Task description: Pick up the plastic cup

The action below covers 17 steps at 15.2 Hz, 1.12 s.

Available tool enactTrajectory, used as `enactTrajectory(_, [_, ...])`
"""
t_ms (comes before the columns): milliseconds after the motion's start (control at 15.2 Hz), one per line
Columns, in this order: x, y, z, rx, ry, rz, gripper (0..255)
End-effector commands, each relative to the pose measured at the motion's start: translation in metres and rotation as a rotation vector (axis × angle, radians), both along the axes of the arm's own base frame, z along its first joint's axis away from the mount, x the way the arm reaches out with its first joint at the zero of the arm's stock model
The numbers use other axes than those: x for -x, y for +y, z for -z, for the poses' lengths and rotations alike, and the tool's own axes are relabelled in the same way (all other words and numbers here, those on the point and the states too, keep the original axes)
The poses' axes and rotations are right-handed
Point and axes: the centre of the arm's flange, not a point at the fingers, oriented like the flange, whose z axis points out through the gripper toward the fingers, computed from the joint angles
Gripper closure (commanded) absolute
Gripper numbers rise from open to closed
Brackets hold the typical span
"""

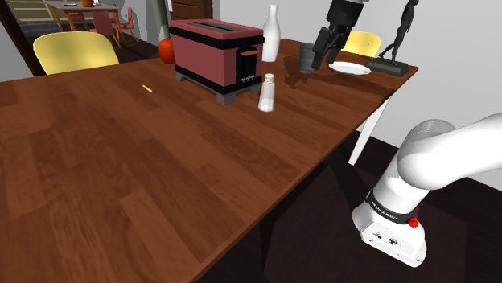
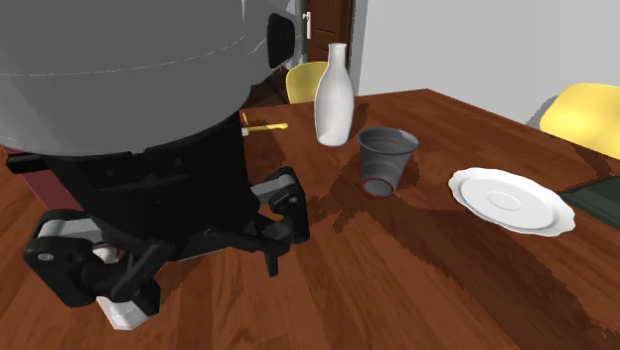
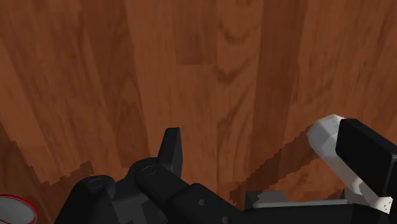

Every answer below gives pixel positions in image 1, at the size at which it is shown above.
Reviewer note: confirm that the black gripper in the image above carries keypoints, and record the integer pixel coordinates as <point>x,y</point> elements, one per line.
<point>343,15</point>

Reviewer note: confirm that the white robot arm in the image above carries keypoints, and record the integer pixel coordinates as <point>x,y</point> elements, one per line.
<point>396,188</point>

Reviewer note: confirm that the grey cup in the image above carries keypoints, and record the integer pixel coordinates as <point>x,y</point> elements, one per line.
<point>306,59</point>

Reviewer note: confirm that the white plate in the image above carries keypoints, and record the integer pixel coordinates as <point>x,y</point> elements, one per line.
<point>349,68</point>

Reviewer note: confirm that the yellow chair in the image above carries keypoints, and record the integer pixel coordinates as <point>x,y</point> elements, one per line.
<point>364,43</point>
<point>74,51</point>

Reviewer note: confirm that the white bottle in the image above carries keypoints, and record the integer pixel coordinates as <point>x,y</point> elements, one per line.
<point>271,39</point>

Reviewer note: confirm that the dark human figure statue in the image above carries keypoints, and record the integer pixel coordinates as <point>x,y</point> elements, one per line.
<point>402,27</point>

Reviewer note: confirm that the clear salt shaker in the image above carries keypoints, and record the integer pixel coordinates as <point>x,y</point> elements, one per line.
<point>267,94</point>

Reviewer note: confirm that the red and black toaster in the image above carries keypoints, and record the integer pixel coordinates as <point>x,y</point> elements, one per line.
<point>208,55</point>

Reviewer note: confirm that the brown wooden door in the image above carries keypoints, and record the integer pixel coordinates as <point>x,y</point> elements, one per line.
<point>192,8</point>

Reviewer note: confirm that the red orange round fruit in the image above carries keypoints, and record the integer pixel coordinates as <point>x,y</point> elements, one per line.
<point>166,51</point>

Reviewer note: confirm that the small yellow pencil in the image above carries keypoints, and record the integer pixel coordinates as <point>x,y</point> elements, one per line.
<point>147,88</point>

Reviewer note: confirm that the red dining chair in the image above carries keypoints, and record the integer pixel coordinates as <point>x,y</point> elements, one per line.
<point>128,21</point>
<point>104,23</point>
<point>76,17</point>

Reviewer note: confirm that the brown wooden table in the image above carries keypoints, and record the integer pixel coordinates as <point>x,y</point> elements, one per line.
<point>129,164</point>

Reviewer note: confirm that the wooden dining table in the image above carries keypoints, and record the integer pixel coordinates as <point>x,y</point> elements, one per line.
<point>78,8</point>

